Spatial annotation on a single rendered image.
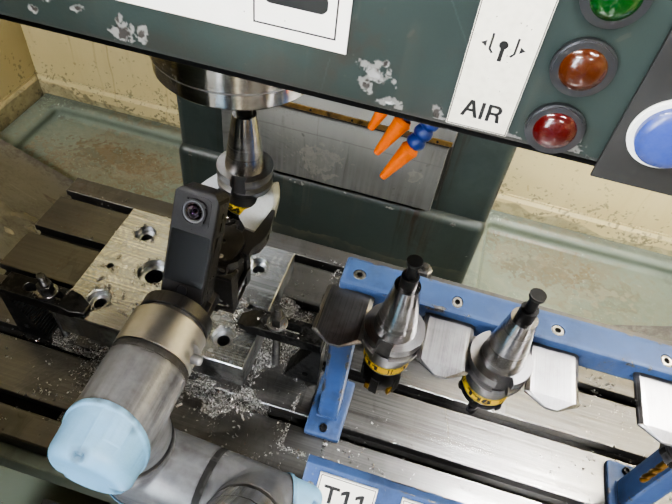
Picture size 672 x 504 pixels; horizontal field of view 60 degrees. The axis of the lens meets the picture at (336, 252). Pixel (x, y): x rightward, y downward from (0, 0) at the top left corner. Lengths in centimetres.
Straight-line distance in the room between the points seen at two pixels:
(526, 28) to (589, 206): 143
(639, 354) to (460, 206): 64
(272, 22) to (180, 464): 42
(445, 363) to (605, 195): 113
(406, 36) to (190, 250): 34
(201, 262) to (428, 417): 50
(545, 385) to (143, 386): 38
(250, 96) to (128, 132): 140
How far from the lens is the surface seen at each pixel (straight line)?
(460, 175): 118
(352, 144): 114
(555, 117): 29
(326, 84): 30
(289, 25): 29
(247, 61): 31
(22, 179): 157
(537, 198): 167
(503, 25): 27
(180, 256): 56
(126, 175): 174
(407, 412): 92
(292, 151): 119
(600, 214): 171
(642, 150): 30
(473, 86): 29
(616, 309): 165
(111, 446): 50
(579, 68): 28
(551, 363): 64
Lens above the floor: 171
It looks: 48 degrees down
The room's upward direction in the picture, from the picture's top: 8 degrees clockwise
